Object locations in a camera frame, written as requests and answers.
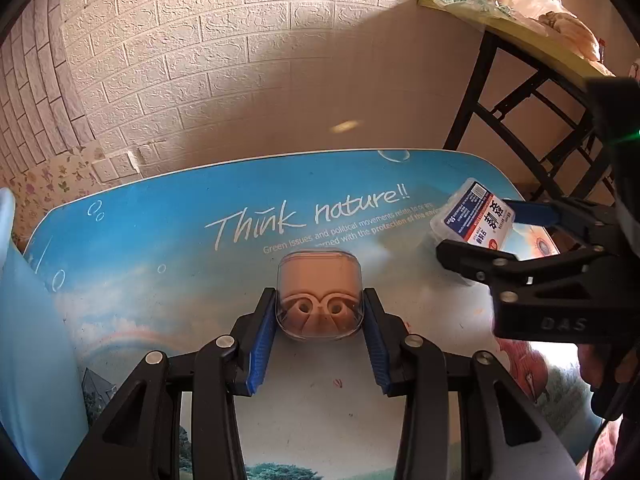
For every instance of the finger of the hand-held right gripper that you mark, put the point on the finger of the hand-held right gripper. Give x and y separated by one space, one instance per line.
532 212
475 260

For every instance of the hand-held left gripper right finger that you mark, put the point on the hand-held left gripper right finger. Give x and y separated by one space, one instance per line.
375 345

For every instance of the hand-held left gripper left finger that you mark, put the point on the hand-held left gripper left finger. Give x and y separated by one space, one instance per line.
260 345

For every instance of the white plastic box with label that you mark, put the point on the white plastic box with label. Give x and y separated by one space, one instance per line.
475 215

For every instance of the pink earbud case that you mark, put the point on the pink earbud case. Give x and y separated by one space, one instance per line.
320 285

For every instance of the light blue plastic container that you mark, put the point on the light blue plastic container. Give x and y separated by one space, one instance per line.
40 360

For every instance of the yellow side table black legs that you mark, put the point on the yellow side table black legs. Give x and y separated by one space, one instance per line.
530 100

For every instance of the small clear bottle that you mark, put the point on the small clear bottle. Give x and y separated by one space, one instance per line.
603 52

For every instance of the beige bread in bag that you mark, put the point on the beige bread in bag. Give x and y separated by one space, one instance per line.
575 35

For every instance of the clear plastic bag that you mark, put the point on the clear plastic bag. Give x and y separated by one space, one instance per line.
547 2

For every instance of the green printed plastic bag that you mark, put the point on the green printed plastic bag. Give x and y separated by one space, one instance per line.
460 0

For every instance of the white wall socket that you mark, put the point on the white wall socket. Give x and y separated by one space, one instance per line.
110 169

